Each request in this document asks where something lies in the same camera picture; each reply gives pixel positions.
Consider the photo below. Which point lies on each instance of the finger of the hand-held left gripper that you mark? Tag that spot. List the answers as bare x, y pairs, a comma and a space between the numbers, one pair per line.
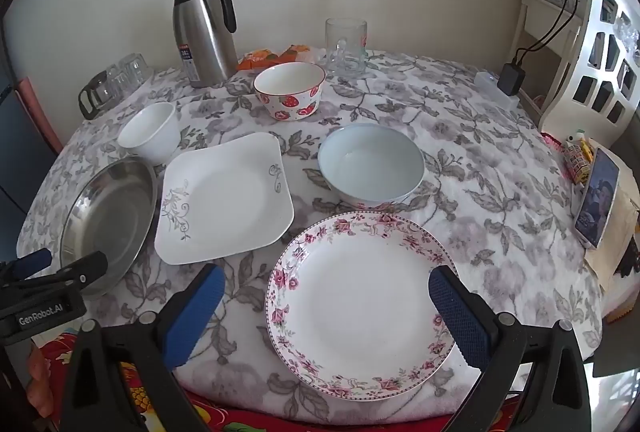
30, 262
85, 266

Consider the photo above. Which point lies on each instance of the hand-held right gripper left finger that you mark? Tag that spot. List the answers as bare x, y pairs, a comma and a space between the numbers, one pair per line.
195, 317

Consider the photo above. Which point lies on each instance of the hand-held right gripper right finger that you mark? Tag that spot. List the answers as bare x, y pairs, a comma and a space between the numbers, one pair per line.
460, 317

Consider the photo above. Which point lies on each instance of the stainless steel plate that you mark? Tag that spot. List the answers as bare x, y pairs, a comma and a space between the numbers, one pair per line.
110, 217

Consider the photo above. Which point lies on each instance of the round pink floral plate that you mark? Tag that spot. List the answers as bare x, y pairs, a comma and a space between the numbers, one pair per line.
350, 302

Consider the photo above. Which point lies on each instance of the square white plate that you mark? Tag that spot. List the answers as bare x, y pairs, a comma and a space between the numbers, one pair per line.
225, 202

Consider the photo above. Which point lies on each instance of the white square bowl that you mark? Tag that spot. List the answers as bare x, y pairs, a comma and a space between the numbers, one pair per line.
150, 131

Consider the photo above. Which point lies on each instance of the light blue bowl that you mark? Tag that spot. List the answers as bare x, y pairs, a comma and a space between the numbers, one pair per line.
370, 161

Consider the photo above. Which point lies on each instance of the strawberry print bowl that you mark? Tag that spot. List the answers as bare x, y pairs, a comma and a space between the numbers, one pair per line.
290, 94

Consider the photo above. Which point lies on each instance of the dark blue panel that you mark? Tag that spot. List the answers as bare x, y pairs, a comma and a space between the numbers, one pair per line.
17, 151

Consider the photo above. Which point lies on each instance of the pink board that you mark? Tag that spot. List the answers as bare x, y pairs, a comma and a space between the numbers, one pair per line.
35, 111

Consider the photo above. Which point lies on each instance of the glass teapot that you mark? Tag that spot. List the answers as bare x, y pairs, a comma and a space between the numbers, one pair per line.
97, 91

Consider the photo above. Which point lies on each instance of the smartphone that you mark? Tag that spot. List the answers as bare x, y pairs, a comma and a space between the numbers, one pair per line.
597, 197

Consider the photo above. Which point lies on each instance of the small glass cup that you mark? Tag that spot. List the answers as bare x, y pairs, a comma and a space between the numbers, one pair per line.
119, 79
137, 66

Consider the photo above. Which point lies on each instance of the small juice box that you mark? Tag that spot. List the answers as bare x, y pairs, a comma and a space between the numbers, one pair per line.
577, 159

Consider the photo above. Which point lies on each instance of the white power strip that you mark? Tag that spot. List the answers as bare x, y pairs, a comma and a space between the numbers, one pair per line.
487, 79

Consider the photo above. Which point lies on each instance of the black charger adapter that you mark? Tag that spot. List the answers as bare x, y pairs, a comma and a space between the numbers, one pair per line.
510, 79

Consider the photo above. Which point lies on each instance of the stainless steel thermos jug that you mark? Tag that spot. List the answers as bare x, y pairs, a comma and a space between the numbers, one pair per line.
202, 31

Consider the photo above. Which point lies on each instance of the orange snack packet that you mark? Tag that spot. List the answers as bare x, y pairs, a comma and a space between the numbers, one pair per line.
257, 59
294, 52

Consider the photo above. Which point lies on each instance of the white lattice shelf rack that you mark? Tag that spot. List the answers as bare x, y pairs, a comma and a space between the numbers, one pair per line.
595, 61

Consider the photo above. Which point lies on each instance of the clear glass mug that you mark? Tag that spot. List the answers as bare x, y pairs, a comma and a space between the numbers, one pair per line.
345, 46

